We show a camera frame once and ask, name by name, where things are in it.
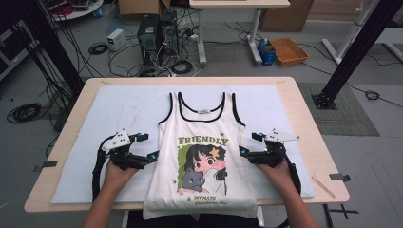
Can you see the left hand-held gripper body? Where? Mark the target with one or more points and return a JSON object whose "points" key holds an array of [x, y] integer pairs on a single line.
{"points": [[119, 141]]}

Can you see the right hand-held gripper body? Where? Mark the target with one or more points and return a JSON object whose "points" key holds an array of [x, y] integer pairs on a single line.
{"points": [[272, 155]]}

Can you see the white printed tank top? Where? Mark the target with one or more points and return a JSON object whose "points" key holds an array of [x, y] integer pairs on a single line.
{"points": [[202, 126]]}

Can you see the person's right hand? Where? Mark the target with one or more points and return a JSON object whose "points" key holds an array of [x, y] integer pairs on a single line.
{"points": [[277, 177]]}

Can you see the person's left hand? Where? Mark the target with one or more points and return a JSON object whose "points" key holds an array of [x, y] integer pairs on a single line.
{"points": [[117, 179]]}

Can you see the white foam mat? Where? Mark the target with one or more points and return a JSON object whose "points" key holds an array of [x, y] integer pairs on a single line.
{"points": [[126, 104]]}

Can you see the thin wooden stick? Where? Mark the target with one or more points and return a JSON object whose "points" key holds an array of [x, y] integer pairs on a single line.
{"points": [[323, 186]]}

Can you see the person's dark clothing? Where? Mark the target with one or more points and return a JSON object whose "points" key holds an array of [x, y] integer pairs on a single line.
{"points": [[171, 223]]}

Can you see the black tape piece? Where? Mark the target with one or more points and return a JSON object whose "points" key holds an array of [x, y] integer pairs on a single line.
{"points": [[339, 177], [49, 164]]}

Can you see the grey floor mat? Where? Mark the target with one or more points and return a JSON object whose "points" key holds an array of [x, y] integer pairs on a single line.
{"points": [[345, 114]]}

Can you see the blue bin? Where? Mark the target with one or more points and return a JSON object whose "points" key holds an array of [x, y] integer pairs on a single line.
{"points": [[266, 52]]}

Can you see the black tape cross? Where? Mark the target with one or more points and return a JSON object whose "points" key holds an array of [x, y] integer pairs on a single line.
{"points": [[344, 211]]}

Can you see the shallow brown tray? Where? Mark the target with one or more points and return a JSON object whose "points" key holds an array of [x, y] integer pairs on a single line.
{"points": [[288, 50]]}

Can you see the black computer tower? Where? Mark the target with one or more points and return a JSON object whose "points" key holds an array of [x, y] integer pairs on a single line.
{"points": [[169, 34], [148, 39]]}

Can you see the white box device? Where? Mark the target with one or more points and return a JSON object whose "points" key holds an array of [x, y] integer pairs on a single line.
{"points": [[116, 39]]}

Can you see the large cardboard box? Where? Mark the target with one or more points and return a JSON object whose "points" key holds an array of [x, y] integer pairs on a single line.
{"points": [[285, 15]]}

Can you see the cardboard box with open flap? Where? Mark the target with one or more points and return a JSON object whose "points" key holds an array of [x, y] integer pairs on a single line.
{"points": [[139, 7]]}

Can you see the white metal stand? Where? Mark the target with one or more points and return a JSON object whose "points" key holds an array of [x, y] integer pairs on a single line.
{"points": [[347, 38]]}

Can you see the white-legged desk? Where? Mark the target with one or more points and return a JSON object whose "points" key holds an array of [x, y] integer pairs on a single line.
{"points": [[237, 3]]}

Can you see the round white table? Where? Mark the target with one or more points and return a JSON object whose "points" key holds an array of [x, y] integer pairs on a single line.
{"points": [[79, 9]]}

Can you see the grey equipment rack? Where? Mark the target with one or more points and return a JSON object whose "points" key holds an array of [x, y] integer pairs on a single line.
{"points": [[12, 50]]}

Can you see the black metal post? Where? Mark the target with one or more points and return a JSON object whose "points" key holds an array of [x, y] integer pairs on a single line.
{"points": [[355, 50], [47, 41]]}

